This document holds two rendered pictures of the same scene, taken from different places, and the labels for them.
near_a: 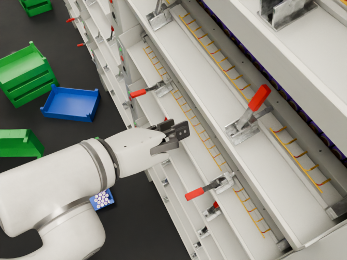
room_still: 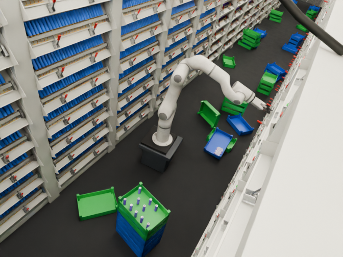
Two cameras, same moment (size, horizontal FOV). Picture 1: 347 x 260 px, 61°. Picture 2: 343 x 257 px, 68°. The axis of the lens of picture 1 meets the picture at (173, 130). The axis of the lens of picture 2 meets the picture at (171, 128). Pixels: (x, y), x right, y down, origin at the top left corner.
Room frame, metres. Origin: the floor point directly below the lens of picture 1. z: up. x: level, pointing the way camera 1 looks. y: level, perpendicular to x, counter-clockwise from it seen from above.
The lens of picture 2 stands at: (-1.21, -0.72, 1.99)
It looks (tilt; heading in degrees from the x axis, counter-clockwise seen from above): 42 degrees down; 48
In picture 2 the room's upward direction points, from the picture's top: 14 degrees clockwise
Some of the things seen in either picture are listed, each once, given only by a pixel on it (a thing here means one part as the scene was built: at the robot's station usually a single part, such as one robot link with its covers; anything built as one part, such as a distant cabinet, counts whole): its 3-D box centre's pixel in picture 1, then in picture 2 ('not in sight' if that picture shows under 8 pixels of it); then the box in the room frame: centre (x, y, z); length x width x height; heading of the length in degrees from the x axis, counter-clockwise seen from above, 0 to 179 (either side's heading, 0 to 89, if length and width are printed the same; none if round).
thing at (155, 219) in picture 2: not in sight; (143, 207); (-0.66, -0.03, 0.44); 0.30 x 0.20 x 0.08; 103
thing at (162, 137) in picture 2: not in sight; (163, 131); (-0.13, 0.57, 0.40); 0.19 x 0.19 x 0.18
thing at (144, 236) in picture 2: not in sight; (142, 213); (-0.66, -0.03, 0.36); 0.30 x 0.20 x 0.08; 103
